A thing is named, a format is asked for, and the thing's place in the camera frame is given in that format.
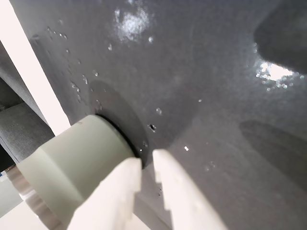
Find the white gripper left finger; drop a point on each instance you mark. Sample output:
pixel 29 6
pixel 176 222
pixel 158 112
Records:
pixel 112 198

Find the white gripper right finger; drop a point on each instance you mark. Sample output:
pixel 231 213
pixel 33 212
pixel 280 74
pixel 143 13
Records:
pixel 182 198

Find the pale green steel-rimmed mug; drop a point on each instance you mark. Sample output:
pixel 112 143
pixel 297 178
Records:
pixel 76 158

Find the grey fabric partition panel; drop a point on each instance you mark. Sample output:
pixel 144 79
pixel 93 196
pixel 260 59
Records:
pixel 19 124

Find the dark grey table mat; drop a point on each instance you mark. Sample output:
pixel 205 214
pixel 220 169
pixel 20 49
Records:
pixel 192 72

